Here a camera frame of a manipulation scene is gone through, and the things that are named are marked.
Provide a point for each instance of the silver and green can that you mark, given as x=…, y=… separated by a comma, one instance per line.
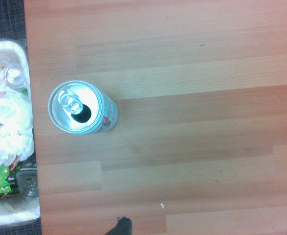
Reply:
x=14, y=78

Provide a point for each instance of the crumpled white tissue paper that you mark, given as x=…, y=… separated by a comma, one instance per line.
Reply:
x=8, y=122

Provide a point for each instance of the light blue drink can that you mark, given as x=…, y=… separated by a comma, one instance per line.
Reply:
x=84, y=107

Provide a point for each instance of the white lined trash bin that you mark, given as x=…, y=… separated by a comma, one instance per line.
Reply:
x=13, y=215

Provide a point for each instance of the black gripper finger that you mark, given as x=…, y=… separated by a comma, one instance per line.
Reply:
x=122, y=226

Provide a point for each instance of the small white paper scrap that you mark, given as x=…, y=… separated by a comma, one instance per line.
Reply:
x=161, y=205

